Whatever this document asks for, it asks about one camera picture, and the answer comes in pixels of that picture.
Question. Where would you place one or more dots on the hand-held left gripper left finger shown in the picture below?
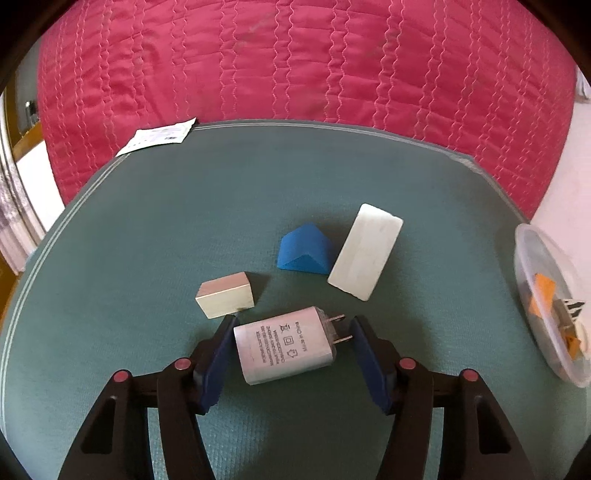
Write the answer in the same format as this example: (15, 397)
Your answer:
(217, 364)

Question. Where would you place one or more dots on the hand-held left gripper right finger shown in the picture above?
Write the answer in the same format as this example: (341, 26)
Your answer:
(371, 364)

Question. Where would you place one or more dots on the white charger adapter with print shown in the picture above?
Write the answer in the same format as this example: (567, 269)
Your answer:
(281, 346)

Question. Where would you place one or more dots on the clear plastic container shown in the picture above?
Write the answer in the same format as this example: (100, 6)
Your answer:
(531, 258)

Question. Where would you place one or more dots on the pale wooden block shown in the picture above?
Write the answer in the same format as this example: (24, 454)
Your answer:
(226, 297)

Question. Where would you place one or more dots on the white rectangular block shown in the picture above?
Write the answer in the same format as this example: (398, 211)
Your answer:
(364, 251)

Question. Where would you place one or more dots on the blue triangular block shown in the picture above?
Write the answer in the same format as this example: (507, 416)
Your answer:
(304, 247)

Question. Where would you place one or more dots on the green mat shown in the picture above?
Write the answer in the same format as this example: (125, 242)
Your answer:
(161, 221)

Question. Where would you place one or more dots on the white paper packet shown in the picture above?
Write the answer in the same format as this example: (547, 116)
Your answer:
(157, 136)

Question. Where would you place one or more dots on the white patterned curtain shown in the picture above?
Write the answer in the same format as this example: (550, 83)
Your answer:
(16, 212)

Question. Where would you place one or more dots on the red quilted blanket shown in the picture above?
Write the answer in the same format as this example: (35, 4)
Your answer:
(300, 60)

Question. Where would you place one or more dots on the wooden frame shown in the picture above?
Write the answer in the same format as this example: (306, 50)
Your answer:
(27, 141)

